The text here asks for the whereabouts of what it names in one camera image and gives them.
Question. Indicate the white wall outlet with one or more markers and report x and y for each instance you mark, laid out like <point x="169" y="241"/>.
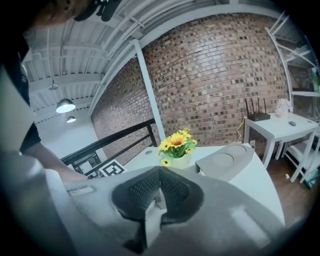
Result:
<point x="253" y="143"/>

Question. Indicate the large gray pendant lamp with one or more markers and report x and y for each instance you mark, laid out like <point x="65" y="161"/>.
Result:
<point x="65" y="105"/>

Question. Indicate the grey box device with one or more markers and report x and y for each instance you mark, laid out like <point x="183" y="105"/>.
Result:
<point x="225" y="160"/>

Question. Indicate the small gray pendant lamp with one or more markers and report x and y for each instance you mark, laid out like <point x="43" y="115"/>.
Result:
<point x="71" y="119"/>

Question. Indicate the white flower ornament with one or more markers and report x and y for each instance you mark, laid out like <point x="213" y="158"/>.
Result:
<point x="283" y="107"/>

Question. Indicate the white shelf unit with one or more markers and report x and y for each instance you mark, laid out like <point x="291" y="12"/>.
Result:
<point x="300" y="155"/>

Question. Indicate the potted yellow sunflowers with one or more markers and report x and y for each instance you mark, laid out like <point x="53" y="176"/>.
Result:
<point x="176" y="147"/>

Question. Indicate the black metal railing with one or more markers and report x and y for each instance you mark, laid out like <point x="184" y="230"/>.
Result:
<point x="112" y="140"/>

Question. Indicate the person's black shirt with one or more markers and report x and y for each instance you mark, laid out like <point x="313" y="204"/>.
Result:
<point x="27" y="130"/>

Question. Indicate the white pillar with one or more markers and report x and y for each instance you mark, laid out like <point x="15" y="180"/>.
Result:
<point x="150" y="100"/>

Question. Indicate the person's left forearm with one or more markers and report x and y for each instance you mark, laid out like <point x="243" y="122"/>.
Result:
<point x="50" y="160"/>

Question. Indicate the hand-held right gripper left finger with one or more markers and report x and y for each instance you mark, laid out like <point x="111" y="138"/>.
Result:
<point x="100" y="200"/>

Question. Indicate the small white side table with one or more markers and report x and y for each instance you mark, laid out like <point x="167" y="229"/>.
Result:
<point x="282" y="127"/>

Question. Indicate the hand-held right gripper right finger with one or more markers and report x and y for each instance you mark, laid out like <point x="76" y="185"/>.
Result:
<point x="225" y="212"/>

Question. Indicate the black router with antennas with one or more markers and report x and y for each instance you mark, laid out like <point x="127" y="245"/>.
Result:
<point x="258" y="116"/>

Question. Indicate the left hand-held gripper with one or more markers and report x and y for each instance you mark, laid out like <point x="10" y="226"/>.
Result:
<point x="112" y="169"/>

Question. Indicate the green box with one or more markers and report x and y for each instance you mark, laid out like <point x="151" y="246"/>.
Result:
<point x="312" y="180"/>

